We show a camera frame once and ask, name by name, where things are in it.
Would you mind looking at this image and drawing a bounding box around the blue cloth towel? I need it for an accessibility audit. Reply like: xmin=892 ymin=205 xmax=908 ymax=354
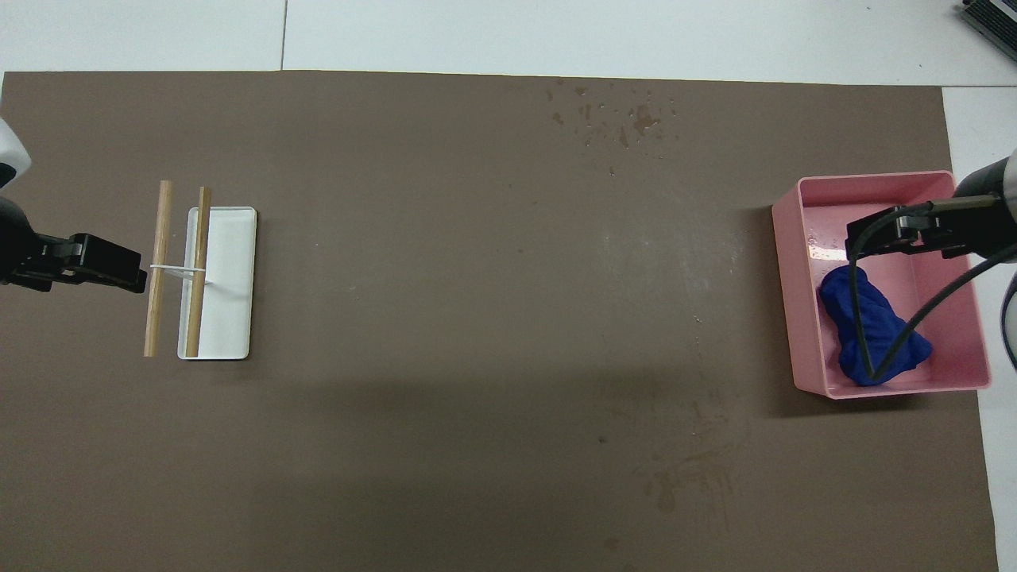
xmin=818 ymin=266 xmax=932 ymax=388

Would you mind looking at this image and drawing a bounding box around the white rack base tray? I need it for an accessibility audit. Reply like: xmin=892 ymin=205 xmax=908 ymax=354
xmin=177 ymin=207 xmax=257 ymax=361

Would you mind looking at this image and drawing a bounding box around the grey ribbed device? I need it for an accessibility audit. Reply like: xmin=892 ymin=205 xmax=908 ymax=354
xmin=957 ymin=0 xmax=1017 ymax=41

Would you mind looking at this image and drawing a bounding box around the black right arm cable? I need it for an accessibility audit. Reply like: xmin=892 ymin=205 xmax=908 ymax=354
xmin=847 ymin=200 xmax=1017 ymax=379

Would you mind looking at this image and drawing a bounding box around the brown table mat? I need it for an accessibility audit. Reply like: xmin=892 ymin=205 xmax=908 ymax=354
xmin=0 ymin=70 xmax=1000 ymax=572

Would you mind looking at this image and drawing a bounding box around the pink plastic bin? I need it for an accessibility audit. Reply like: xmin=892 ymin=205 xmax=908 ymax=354
xmin=772 ymin=171 xmax=992 ymax=398

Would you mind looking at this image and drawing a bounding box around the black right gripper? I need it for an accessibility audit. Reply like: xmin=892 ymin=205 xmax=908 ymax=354
xmin=846 ymin=157 xmax=1014 ymax=259

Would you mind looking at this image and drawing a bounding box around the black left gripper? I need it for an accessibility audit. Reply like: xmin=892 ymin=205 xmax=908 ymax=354
xmin=0 ymin=199 xmax=149 ymax=293

